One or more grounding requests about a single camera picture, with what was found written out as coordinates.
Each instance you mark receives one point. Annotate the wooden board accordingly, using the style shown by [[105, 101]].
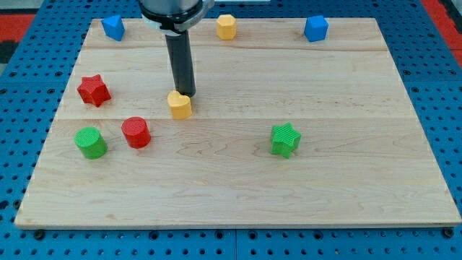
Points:
[[363, 160]]

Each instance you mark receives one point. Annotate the green star block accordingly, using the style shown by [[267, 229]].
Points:
[[284, 140]]

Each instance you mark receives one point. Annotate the yellow heart block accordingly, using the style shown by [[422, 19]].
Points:
[[180, 105]]

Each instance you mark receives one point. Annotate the red cylinder block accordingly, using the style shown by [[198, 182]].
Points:
[[136, 132]]

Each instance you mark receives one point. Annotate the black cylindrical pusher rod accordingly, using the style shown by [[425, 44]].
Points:
[[179, 50]]

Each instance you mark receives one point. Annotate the yellow hexagon block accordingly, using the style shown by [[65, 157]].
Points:
[[226, 27]]

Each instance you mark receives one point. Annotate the blue cube block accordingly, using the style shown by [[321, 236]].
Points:
[[316, 28]]

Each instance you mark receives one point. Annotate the green cylinder block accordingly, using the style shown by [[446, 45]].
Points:
[[90, 142]]

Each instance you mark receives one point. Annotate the red star block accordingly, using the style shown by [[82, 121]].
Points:
[[93, 90]]

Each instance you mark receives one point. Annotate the blue triangular block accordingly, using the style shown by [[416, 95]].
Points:
[[113, 27]]

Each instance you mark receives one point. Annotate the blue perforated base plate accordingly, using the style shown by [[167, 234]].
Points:
[[34, 80]]

